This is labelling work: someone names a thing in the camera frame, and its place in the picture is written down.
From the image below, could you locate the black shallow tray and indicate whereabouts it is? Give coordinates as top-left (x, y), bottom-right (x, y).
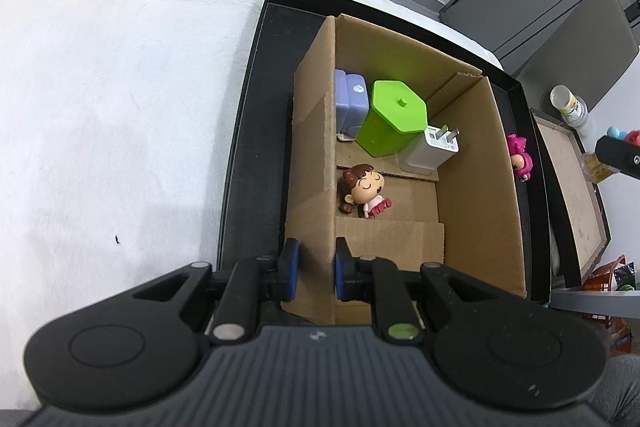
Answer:
top-left (219, 0), bottom-right (550, 303)

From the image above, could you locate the brown cardboard box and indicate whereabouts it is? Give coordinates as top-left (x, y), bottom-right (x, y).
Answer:
top-left (285, 15), bottom-right (526, 324)

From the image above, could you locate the white yellow cup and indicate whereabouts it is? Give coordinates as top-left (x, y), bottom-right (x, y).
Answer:
top-left (549, 84), bottom-right (590, 135)

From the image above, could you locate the purple plastic box toy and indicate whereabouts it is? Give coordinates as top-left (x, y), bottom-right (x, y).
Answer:
top-left (334, 69), bottom-right (369, 142)

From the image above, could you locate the green hexagonal container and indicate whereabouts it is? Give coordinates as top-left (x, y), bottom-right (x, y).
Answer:
top-left (356, 80), bottom-right (427, 157)

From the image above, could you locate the brown board black frame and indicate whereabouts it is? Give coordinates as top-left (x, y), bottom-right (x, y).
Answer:
top-left (533, 109), bottom-right (611, 288)

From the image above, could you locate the pink dinosaur toy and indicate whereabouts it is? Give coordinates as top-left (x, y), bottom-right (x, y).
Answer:
top-left (506, 133), bottom-right (534, 182)

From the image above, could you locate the white power adapter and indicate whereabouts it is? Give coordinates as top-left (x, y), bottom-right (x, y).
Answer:
top-left (398, 126), bottom-right (460, 174)

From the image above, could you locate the brown haired girl figurine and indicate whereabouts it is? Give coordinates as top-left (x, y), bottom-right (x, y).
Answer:
top-left (337, 164), bottom-right (393, 219)

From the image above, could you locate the grey cabinet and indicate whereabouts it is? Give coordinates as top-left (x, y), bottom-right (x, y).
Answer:
top-left (442, 0), bottom-right (639, 113)

